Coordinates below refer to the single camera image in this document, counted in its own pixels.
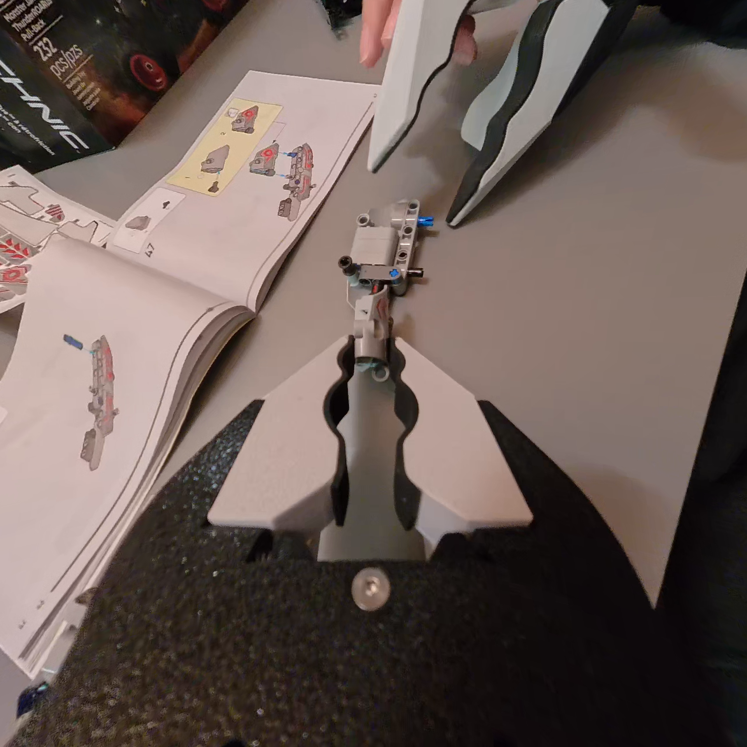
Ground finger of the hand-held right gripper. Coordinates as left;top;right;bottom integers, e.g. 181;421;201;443
366;0;470;174
445;0;640;228

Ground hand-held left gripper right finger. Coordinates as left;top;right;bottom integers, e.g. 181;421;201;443
390;337;533;560

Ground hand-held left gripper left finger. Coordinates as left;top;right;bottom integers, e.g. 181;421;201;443
207;337;357;561

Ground grey toy brick assembly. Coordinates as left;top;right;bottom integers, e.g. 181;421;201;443
337;197;440;384

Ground grey desk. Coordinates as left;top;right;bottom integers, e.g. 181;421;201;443
0;0;733;701

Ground person's right hand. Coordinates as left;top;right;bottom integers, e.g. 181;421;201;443
359;0;478;68

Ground open instruction booklet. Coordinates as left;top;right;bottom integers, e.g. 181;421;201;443
0;70;381;680

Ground person's dark clothing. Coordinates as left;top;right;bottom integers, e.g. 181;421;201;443
655;324;747;747

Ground black toy set box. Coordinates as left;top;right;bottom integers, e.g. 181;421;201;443
0;0;249;173

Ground toy sticker sheet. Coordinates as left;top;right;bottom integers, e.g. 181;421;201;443
0;165;117;314

